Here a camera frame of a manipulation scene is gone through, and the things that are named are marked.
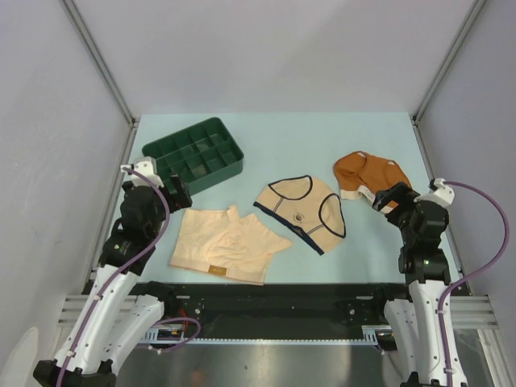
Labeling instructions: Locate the peach boxer underwear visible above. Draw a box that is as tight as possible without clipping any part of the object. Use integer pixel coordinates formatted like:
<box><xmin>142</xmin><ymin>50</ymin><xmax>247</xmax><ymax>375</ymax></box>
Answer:
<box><xmin>170</xmin><ymin>206</ymin><xmax>292</xmax><ymax>285</ymax></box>

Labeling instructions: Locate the beige navy-trimmed underwear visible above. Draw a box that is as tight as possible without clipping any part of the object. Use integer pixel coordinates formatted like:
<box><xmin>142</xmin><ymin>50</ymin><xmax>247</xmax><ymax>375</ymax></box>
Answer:
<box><xmin>253</xmin><ymin>175</ymin><xmax>347</xmax><ymax>256</ymax></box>

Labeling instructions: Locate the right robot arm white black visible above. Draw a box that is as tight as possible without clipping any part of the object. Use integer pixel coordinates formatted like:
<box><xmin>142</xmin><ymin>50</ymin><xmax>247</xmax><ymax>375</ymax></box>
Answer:
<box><xmin>372</xmin><ymin>178</ymin><xmax>468</xmax><ymax>386</ymax></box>

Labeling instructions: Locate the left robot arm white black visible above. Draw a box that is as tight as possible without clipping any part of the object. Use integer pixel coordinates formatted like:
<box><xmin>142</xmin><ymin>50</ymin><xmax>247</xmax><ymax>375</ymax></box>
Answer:
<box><xmin>33</xmin><ymin>166</ymin><xmax>192</xmax><ymax>386</ymax></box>

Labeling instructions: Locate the orange brown underwear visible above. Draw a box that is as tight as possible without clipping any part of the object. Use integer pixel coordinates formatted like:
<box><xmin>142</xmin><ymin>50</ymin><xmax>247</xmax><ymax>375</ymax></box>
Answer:
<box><xmin>333</xmin><ymin>151</ymin><xmax>411</xmax><ymax>203</ymax></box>

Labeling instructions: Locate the green compartment tray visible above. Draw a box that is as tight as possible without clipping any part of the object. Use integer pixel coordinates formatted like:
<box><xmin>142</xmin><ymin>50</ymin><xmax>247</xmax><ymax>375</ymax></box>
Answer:
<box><xmin>142</xmin><ymin>117</ymin><xmax>244</xmax><ymax>195</ymax></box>

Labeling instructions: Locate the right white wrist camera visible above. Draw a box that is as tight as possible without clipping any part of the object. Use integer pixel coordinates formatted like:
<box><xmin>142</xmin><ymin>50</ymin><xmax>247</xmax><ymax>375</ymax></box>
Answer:
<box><xmin>414</xmin><ymin>178</ymin><xmax>455</xmax><ymax>208</ymax></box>

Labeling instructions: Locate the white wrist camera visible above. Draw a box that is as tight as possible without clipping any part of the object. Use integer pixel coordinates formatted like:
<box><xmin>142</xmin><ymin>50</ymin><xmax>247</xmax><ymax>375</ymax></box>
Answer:
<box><xmin>414</xmin><ymin>178</ymin><xmax>455</xmax><ymax>208</ymax></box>
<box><xmin>120</xmin><ymin>156</ymin><xmax>164</xmax><ymax>188</ymax></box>

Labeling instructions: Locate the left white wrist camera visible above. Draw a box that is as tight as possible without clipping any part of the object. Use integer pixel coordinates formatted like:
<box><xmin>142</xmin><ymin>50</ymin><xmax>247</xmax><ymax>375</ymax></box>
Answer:
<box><xmin>120</xmin><ymin>156</ymin><xmax>164</xmax><ymax>188</ymax></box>

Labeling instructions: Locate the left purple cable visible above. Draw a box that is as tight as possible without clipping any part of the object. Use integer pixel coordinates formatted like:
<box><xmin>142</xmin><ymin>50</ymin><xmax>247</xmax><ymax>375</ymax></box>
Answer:
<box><xmin>52</xmin><ymin>165</ymin><xmax>170</xmax><ymax>387</ymax></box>

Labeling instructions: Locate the purple cable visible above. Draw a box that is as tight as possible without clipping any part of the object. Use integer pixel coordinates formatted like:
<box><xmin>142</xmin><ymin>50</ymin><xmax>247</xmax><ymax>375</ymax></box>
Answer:
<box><xmin>437</xmin><ymin>181</ymin><xmax>507</xmax><ymax>387</ymax></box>
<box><xmin>52</xmin><ymin>165</ymin><xmax>170</xmax><ymax>387</ymax></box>

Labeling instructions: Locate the right aluminium frame post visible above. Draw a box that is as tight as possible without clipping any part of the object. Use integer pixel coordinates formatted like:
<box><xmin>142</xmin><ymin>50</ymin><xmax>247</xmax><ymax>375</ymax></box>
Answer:
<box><xmin>411</xmin><ymin>0</ymin><xmax>489</xmax><ymax>125</ymax></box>

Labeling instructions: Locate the aluminium frame post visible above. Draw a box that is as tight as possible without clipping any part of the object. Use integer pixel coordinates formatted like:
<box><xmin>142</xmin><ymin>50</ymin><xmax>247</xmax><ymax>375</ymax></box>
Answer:
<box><xmin>59</xmin><ymin>0</ymin><xmax>136</xmax><ymax>127</ymax></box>
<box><xmin>411</xmin><ymin>0</ymin><xmax>489</xmax><ymax>125</ymax></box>

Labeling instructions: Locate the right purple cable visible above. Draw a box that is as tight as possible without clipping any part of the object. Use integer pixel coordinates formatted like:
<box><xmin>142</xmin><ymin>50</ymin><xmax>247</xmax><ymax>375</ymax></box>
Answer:
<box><xmin>437</xmin><ymin>181</ymin><xmax>507</xmax><ymax>387</ymax></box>

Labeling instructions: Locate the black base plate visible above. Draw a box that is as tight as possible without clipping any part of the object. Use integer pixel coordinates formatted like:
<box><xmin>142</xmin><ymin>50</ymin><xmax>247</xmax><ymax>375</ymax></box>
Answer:
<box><xmin>82</xmin><ymin>281</ymin><xmax>471</xmax><ymax>342</ymax></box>

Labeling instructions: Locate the white slotted cable duct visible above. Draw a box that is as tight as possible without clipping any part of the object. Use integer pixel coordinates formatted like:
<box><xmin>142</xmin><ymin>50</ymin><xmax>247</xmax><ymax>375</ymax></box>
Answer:
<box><xmin>136</xmin><ymin>326</ymin><xmax>396</xmax><ymax>351</ymax></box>

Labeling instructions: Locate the left aluminium frame post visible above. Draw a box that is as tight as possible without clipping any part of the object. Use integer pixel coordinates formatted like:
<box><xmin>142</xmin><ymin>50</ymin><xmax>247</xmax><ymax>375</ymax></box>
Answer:
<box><xmin>59</xmin><ymin>0</ymin><xmax>136</xmax><ymax>127</ymax></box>

